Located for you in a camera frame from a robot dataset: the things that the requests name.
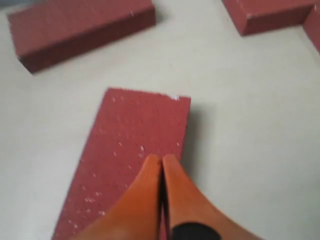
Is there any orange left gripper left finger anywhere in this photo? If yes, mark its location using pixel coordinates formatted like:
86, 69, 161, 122
73, 154, 161, 240

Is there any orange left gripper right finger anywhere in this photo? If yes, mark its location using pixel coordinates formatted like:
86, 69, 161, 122
162, 154, 255, 240

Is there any red brick chipped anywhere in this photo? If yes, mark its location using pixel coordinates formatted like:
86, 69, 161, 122
52, 88, 191, 240

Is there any red brick second row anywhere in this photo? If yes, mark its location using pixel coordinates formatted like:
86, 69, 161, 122
223, 0, 317, 36

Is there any red brick far left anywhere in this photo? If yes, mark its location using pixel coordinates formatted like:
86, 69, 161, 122
7, 0, 156, 74

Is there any red brick third row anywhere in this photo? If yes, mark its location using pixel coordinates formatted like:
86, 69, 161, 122
303, 2, 320, 53

